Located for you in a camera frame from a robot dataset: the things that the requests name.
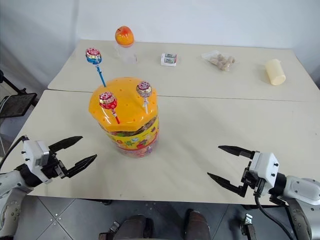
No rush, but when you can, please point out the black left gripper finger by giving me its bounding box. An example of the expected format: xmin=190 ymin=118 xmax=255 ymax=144
xmin=48 ymin=135 xmax=84 ymax=155
xmin=60 ymin=153 xmax=98 ymax=179

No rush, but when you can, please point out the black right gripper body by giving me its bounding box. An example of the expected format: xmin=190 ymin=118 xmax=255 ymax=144
xmin=240 ymin=160 xmax=266 ymax=197

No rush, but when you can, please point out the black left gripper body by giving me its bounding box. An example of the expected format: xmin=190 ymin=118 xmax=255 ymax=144
xmin=39 ymin=149 xmax=69 ymax=185

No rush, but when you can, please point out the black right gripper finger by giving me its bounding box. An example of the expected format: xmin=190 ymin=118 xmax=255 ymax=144
xmin=206 ymin=172 xmax=249 ymax=199
xmin=217 ymin=145 xmax=256 ymax=161

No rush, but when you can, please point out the red stick lollipop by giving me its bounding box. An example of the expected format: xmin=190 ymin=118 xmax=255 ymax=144
xmin=98 ymin=91 xmax=121 ymax=125

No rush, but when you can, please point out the lollipop jar with yellow lid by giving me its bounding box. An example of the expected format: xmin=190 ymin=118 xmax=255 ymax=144
xmin=88 ymin=77 xmax=160 ymax=159

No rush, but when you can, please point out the blue stick lollipop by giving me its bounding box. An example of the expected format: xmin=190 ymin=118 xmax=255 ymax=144
xmin=85 ymin=47 xmax=107 ymax=88

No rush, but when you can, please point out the white stick lollipop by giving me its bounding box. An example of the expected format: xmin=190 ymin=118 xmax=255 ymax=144
xmin=135 ymin=80 xmax=153 ymax=115

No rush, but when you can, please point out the black metal clamp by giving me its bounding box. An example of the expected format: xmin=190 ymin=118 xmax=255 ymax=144
xmin=239 ymin=213 xmax=256 ymax=238
xmin=98 ymin=220 xmax=121 ymax=240

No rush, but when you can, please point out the dark rounded shape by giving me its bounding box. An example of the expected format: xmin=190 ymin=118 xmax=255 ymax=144
xmin=119 ymin=214 xmax=155 ymax=240
xmin=184 ymin=208 xmax=210 ymax=240

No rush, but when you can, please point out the black mesh stand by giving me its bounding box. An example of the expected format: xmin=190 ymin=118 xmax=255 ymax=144
xmin=0 ymin=71 xmax=39 ymax=119

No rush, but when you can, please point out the cream plastic cylinder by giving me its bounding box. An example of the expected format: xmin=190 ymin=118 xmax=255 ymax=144
xmin=264 ymin=58 xmax=287 ymax=87

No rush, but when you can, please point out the clear bag of brown snacks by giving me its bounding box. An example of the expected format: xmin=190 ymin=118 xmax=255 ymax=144
xmin=200 ymin=49 xmax=237 ymax=72

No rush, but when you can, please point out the small white snack packet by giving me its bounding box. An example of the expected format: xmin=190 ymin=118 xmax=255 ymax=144
xmin=159 ymin=52 xmax=179 ymax=67

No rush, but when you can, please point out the clear jar with peach lid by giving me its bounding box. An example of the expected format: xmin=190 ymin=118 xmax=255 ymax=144
xmin=114 ymin=25 xmax=138 ymax=65

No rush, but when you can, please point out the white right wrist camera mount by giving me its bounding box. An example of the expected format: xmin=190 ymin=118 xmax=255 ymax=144
xmin=249 ymin=150 xmax=280 ymax=187

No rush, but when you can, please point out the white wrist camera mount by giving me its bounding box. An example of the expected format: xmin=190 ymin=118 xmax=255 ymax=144
xmin=21 ymin=139 xmax=51 ymax=185
xmin=249 ymin=150 xmax=280 ymax=187

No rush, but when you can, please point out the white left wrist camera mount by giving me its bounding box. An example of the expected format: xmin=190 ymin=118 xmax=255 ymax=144
xmin=21 ymin=139 xmax=51 ymax=185

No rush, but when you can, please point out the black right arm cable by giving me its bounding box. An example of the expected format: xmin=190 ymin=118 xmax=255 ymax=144
xmin=253 ymin=193 xmax=295 ymax=223

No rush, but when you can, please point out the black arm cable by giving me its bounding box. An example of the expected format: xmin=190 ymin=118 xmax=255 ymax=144
xmin=0 ymin=134 xmax=29 ymax=167
xmin=253 ymin=193 xmax=295 ymax=223

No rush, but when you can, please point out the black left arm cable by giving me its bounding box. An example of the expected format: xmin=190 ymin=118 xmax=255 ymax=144
xmin=0 ymin=134 xmax=29 ymax=167

